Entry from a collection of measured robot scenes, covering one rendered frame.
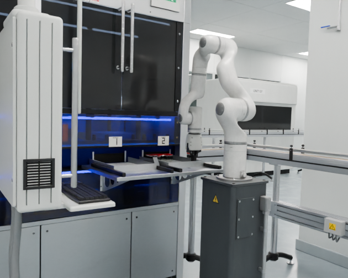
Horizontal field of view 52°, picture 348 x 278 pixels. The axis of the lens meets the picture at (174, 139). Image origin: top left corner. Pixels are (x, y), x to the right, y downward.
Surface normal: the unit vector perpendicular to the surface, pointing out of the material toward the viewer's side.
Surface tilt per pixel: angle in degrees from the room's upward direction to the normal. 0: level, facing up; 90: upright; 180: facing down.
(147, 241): 90
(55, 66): 90
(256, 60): 90
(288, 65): 90
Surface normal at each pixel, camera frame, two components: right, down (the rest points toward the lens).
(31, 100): 0.55, 0.07
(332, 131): -0.82, 0.01
